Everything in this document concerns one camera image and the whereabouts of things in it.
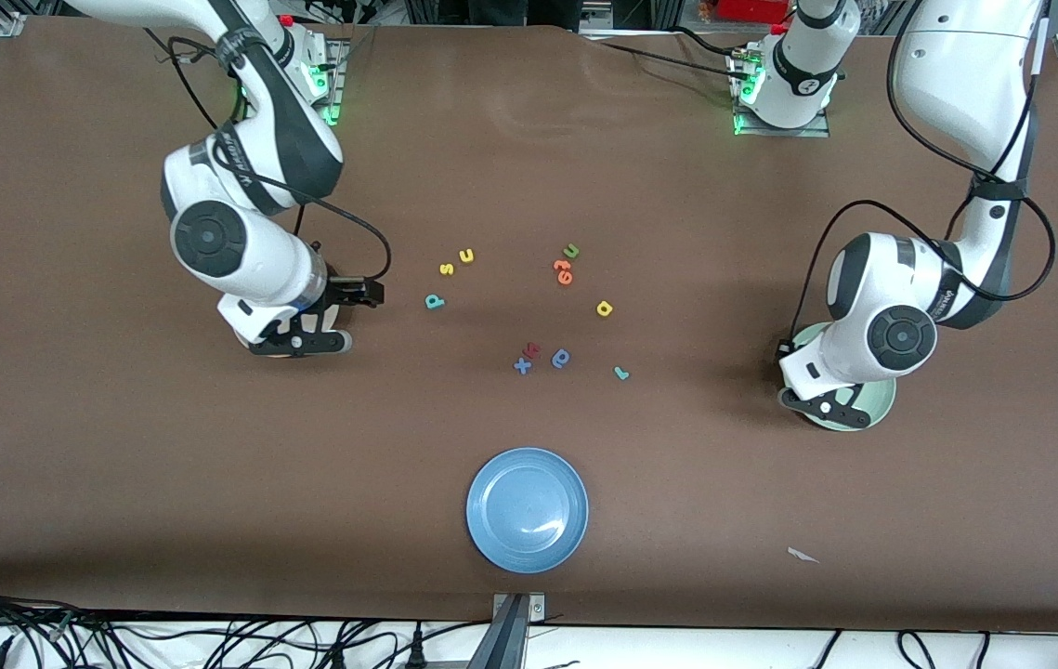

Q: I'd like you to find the green plate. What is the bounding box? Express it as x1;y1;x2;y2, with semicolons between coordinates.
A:
787;323;897;432

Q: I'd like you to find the blue plate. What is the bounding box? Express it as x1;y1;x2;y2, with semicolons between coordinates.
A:
465;447;590;574

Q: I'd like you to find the red box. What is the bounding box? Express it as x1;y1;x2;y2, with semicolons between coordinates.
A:
710;0;794;24

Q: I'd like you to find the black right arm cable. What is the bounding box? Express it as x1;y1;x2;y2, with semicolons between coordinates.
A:
143;28;392;282

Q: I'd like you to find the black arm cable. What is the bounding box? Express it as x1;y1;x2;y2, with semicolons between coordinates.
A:
143;28;392;282
798;0;1057;347

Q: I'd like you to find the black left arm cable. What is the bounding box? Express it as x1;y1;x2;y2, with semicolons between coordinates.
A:
798;0;1057;347

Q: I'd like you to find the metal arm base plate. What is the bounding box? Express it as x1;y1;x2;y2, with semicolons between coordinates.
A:
301;37;345;127
731;51;832;138

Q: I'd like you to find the black base cable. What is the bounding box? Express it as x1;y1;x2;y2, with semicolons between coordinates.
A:
673;26;738;59
584;37;743;80

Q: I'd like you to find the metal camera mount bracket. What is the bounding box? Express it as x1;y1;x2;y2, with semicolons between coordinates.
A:
468;592;548;669

